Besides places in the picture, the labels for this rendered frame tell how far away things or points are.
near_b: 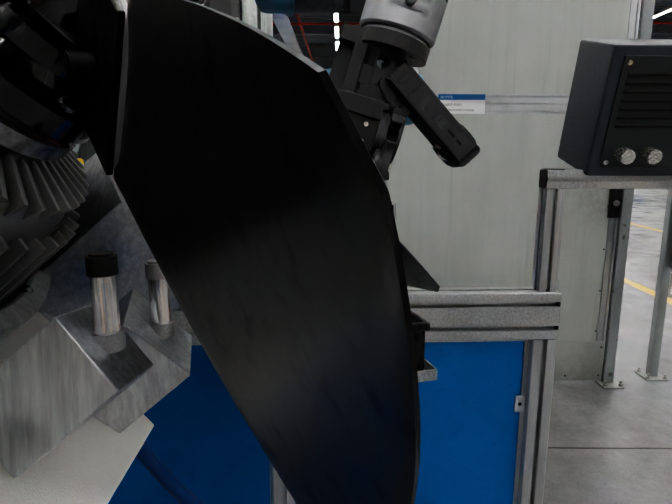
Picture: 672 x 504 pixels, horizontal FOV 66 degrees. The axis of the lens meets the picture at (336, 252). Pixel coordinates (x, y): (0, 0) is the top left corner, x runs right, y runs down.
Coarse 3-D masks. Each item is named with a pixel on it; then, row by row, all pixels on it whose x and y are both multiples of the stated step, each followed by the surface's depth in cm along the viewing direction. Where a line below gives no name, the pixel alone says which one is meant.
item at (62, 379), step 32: (64, 320) 32; (32, 352) 31; (64, 352) 31; (96, 352) 32; (128, 352) 35; (0, 384) 32; (32, 384) 31; (64, 384) 31; (96, 384) 31; (128, 384) 33; (0, 416) 32; (32, 416) 32; (64, 416) 31; (0, 448) 32; (32, 448) 32
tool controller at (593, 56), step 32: (576, 64) 81; (608, 64) 72; (640, 64) 72; (576, 96) 81; (608, 96) 74; (640, 96) 74; (576, 128) 82; (608, 128) 75; (640, 128) 76; (576, 160) 82; (608, 160) 78; (640, 160) 78
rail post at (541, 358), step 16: (544, 352) 86; (528, 368) 86; (544, 368) 85; (528, 384) 86; (544, 384) 86; (528, 400) 86; (544, 400) 86; (528, 416) 87; (544, 416) 87; (528, 432) 87; (544, 432) 87; (528, 448) 88; (544, 448) 88; (528, 464) 88; (544, 464) 89; (528, 480) 89; (544, 480) 89; (528, 496) 90
